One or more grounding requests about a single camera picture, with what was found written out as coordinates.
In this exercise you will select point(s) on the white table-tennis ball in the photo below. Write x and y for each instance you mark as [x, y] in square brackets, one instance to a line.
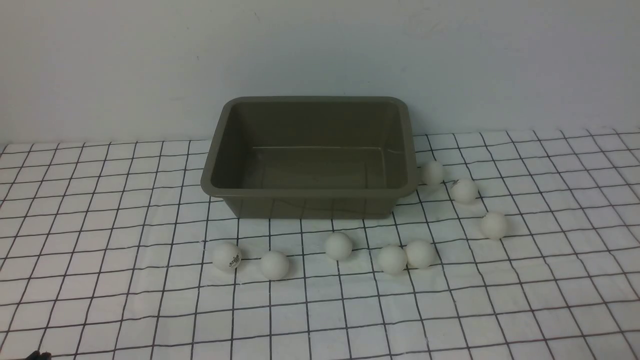
[494, 225]
[338, 246]
[392, 260]
[274, 265]
[432, 173]
[420, 254]

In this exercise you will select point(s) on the white ball with logo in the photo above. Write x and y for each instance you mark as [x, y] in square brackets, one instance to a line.
[464, 191]
[226, 256]

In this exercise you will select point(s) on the olive green plastic bin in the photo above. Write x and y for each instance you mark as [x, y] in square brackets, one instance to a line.
[312, 157]

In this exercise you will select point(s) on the white black-grid tablecloth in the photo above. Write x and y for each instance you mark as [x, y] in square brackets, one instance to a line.
[106, 255]

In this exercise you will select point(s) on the black object at corner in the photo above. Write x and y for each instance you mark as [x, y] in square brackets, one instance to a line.
[38, 355]

